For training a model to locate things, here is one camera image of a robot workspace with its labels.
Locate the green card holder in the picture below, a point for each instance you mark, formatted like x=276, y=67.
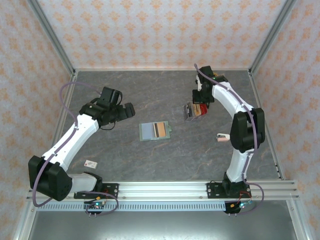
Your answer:
x=143, y=131

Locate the brown card with black stripe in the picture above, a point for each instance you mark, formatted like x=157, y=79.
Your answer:
x=160, y=130

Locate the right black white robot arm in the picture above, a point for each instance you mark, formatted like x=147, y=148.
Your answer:
x=237, y=170

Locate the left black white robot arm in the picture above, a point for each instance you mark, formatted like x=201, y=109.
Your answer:
x=75, y=135

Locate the clear acrylic card stand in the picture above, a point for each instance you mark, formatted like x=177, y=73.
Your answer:
x=188, y=113

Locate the small white red label card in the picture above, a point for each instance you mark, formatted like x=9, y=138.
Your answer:
x=90, y=164

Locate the red flat board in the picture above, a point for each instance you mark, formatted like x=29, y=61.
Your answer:
x=204, y=110

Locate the tan oblong item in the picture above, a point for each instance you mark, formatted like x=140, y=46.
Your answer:
x=197, y=110

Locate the pink white stapler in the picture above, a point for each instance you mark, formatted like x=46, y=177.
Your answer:
x=222, y=137

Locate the aluminium back bar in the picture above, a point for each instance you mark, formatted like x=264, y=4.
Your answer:
x=162, y=69

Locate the left controller board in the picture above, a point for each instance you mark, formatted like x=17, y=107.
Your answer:
x=96, y=205

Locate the controller board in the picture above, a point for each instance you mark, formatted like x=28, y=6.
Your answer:
x=96, y=205
x=241, y=205

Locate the right controller board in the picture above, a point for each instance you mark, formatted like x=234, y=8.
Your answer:
x=241, y=205

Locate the grey metal sheet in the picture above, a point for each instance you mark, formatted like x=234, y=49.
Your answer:
x=160, y=225

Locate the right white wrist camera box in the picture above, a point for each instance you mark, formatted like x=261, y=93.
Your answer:
x=199, y=83

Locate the left aluminium side rail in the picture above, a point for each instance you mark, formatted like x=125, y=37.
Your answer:
x=70, y=85

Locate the aluminium side rail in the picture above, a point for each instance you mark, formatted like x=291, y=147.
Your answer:
x=70, y=85
x=259, y=100

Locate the right aluminium side rail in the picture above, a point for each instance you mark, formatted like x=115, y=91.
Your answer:
x=259, y=100

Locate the left black mount plate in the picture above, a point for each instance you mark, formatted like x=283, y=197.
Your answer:
x=112, y=190

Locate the black mount plate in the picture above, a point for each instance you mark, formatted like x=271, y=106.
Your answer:
x=212, y=191
x=112, y=190

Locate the right aluminium corner post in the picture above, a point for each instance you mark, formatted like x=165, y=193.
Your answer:
x=270, y=35

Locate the aluminium corner post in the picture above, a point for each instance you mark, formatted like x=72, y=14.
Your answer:
x=270, y=35
x=53, y=35

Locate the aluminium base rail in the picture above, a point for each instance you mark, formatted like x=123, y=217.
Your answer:
x=162, y=190

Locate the right black mount plate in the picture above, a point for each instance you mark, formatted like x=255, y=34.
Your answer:
x=212, y=191

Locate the left aluminium corner post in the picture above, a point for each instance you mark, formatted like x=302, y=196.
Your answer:
x=53, y=35

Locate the left lower frame leg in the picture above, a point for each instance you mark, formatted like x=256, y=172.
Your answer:
x=25, y=220

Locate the frame leg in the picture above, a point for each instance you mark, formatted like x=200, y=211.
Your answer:
x=25, y=220
x=298, y=220

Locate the right lower frame leg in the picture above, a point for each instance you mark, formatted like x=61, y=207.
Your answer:
x=298, y=220

